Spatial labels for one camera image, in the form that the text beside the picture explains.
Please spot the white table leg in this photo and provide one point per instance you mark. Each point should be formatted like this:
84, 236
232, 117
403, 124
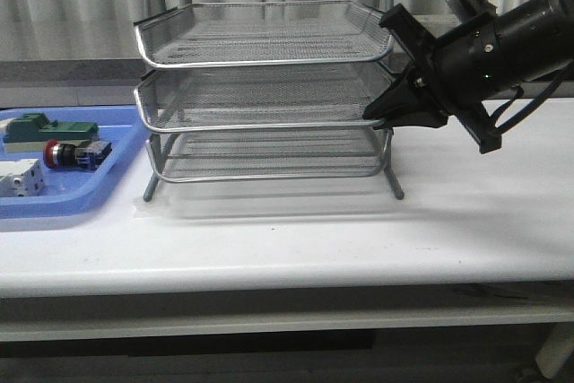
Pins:
555, 350

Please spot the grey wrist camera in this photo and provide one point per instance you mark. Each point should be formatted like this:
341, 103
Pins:
466, 10

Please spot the blue plastic tray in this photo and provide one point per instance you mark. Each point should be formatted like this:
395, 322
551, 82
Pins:
70, 192

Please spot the white circuit breaker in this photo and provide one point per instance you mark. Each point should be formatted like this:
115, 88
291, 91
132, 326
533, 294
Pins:
21, 178

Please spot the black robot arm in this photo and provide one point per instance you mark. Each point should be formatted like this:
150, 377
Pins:
530, 41

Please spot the green and beige switch block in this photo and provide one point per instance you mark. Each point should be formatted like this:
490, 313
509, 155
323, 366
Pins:
31, 131

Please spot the silver mesh tray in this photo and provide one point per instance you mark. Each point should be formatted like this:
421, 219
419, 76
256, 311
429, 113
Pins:
267, 97
213, 156
274, 33

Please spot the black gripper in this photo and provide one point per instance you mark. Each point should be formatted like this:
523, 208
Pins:
445, 77

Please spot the dark grey background counter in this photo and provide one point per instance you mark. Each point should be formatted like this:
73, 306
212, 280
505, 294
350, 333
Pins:
69, 63

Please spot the red emergency stop button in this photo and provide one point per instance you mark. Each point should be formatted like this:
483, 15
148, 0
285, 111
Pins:
87, 155

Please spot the silver rack frame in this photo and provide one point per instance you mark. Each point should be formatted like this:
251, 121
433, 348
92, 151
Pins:
154, 7

